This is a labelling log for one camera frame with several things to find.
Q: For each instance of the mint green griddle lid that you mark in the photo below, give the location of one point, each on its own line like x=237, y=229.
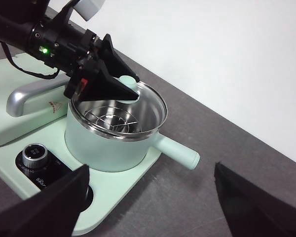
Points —
x=27, y=128

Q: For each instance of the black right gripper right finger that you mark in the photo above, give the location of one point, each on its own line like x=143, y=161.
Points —
x=256, y=209

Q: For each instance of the mint green breakfast machine base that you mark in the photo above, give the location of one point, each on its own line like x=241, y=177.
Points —
x=118, y=182

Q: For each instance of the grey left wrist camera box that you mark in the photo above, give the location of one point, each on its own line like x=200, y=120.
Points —
x=91, y=8

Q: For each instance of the silver control knob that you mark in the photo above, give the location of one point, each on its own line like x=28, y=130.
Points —
x=35, y=153

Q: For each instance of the glass pot lid green knob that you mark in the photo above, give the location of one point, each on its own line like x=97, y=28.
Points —
x=128, y=82

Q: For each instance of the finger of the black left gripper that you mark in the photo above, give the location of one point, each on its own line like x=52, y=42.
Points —
x=113, y=61
x=106, y=89

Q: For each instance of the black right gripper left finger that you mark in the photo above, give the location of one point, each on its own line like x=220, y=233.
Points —
x=39, y=212

